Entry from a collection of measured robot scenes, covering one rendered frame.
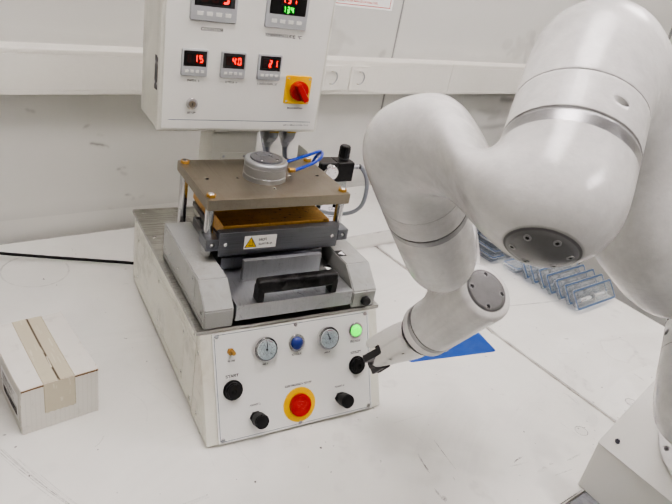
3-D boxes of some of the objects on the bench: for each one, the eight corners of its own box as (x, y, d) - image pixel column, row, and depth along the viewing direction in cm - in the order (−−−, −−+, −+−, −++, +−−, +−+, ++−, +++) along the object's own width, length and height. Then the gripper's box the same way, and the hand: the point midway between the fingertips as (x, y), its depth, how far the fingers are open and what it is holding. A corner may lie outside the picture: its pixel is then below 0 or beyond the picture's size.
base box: (132, 281, 141) (134, 213, 134) (282, 265, 160) (292, 204, 152) (206, 449, 102) (214, 366, 94) (394, 402, 120) (415, 330, 112)
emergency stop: (288, 416, 109) (286, 394, 108) (308, 411, 111) (307, 390, 110) (292, 419, 107) (290, 396, 107) (312, 414, 109) (311, 392, 109)
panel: (218, 445, 102) (211, 333, 101) (371, 407, 117) (367, 309, 115) (222, 449, 101) (215, 336, 99) (377, 410, 115) (373, 311, 113)
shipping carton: (-9, 367, 110) (-14, 325, 106) (67, 349, 117) (66, 310, 113) (15, 437, 97) (11, 393, 93) (100, 412, 105) (99, 370, 101)
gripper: (394, 361, 90) (342, 394, 105) (473, 345, 97) (414, 377, 112) (378, 313, 93) (330, 351, 108) (456, 300, 100) (401, 338, 115)
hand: (378, 361), depth 108 cm, fingers closed
